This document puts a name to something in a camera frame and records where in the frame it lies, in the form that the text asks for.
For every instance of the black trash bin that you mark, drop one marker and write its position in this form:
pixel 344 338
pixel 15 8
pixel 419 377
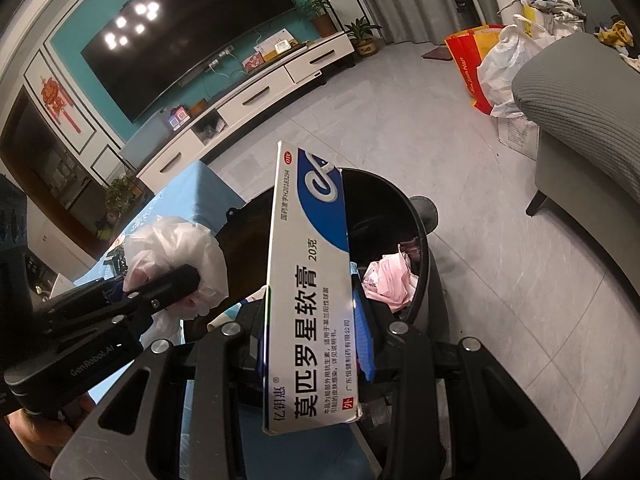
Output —
pixel 250 220

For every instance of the person's left hand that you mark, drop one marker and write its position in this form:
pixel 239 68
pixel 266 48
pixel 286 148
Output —
pixel 35 435

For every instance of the large white plastic bag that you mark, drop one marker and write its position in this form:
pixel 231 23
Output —
pixel 505 70

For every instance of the dark red door mat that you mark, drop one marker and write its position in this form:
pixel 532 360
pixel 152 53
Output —
pixel 437 53

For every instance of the pink white plastic bag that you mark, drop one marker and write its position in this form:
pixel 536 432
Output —
pixel 390 280

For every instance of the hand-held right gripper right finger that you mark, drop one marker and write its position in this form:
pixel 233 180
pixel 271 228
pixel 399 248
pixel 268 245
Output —
pixel 365 320

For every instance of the red box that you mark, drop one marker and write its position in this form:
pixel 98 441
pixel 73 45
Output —
pixel 252 61

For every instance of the red yellow shopping bag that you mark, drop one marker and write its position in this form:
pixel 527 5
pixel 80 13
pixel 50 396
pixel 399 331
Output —
pixel 465 70

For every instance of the dark green packet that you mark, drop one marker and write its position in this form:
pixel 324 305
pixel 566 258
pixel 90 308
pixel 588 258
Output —
pixel 115 262

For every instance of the dark shelf cabinet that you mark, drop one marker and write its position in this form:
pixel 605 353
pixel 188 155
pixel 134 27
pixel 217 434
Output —
pixel 55 180

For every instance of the white woven sack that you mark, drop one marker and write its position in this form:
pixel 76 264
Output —
pixel 520 135

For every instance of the pile of light clothes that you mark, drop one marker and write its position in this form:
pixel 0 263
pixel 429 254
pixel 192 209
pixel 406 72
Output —
pixel 547 5

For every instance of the red wall ornament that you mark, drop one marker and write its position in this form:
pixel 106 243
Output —
pixel 59 102

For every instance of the leafy potted plant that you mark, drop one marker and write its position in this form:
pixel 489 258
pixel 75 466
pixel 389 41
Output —
pixel 122 195

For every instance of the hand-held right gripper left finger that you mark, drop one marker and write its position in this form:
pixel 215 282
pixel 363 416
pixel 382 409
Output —
pixel 220 360

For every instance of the white yellow box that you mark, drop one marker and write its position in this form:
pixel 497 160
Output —
pixel 275 41

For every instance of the blue printed tablecloth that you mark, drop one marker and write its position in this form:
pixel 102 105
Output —
pixel 195 195

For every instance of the black flat television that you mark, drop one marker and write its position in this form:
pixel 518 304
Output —
pixel 180 35

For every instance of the white blue medicine box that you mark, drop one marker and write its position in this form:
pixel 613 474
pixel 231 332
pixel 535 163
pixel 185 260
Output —
pixel 310 280

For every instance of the grey sofa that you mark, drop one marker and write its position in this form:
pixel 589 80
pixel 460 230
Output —
pixel 580 110

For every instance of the small potted plant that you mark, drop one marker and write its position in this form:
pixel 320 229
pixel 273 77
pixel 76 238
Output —
pixel 362 35

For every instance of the white TV cabinet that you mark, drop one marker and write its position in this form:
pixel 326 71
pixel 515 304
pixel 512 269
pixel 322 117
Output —
pixel 260 95

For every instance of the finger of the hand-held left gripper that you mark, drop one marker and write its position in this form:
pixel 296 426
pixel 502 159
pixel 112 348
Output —
pixel 165 285

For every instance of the black yellow clothes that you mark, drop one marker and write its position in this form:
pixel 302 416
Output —
pixel 615 30

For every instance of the large potted plant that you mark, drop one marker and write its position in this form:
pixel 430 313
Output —
pixel 317 15

